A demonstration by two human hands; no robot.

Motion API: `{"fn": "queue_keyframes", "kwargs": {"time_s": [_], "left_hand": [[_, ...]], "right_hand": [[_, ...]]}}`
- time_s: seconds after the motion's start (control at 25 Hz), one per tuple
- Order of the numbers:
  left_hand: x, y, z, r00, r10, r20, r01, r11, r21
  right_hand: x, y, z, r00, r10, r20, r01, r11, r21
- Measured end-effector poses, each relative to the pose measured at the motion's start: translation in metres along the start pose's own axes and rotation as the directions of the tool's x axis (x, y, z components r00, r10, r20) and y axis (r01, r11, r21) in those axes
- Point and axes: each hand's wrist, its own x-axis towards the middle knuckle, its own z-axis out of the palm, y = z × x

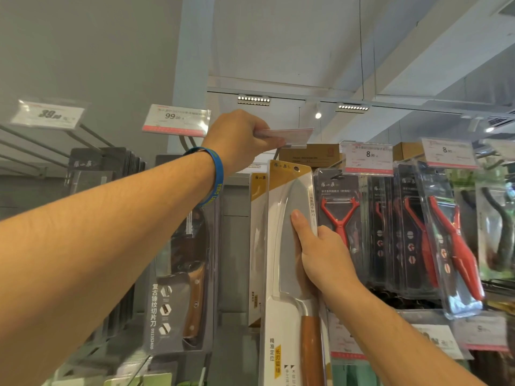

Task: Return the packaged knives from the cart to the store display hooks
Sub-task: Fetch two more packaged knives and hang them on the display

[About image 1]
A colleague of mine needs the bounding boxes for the person's left hand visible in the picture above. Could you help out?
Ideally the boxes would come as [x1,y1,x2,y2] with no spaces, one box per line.
[201,109,287,180]

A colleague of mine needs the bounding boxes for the person's right hand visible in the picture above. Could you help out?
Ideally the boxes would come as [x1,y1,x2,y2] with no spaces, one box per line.
[290,209,365,302]

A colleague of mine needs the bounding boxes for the grey-backed flip price tag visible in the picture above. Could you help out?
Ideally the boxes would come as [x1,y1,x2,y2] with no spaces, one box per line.
[253,127,315,149]

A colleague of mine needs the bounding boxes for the grey metal display shelf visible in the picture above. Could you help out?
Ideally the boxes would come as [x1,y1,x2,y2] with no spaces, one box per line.
[0,120,515,386]

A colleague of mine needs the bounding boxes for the packaged cleaver wooden handle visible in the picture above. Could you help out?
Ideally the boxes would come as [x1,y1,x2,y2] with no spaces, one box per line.
[66,146,148,350]

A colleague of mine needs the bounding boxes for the packaged round black knife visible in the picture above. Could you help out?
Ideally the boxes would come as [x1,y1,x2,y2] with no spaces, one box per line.
[143,154,221,355]

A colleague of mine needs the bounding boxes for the person's right forearm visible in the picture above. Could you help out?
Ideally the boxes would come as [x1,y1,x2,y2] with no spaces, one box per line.
[326,281,483,386]

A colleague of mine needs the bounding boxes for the person's left forearm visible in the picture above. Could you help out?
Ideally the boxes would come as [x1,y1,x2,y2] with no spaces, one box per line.
[0,150,224,386]

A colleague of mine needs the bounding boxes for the blue wristband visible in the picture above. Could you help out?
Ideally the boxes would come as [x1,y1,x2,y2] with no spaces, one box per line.
[183,146,225,210]

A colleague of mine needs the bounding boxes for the black linear track light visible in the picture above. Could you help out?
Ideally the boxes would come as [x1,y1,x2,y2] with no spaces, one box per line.
[336,102,370,114]
[237,93,271,106]

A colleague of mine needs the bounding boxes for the white red-edged price tag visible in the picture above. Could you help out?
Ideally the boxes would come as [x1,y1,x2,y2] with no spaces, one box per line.
[481,138,515,161]
[452,313,511,353]
[10,99,86,130]
[341,140,394,176]
[412,323,464,361]
[421,137,479,170]
[328,313,369,361]
[141,103,212,138]

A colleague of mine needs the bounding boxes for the brown cardboard box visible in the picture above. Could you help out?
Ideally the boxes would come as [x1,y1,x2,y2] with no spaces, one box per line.
[392,142,425,162]
[278,143,346,170]

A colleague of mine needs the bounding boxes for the row of red Y-peeler packages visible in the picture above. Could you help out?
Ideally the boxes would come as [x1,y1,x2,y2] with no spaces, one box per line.
[313,167,397,294]

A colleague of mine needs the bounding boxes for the row of mint carded utensils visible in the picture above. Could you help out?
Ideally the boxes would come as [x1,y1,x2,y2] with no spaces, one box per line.
[332,359,363,386]

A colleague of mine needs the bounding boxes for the row of red straight-peeler packages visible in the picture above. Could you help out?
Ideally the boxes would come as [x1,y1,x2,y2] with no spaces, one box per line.
[393,159,485,320]

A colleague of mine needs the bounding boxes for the long ceiling air conditioner vent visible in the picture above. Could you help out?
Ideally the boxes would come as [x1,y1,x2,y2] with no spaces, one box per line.
[484,110,515,130]

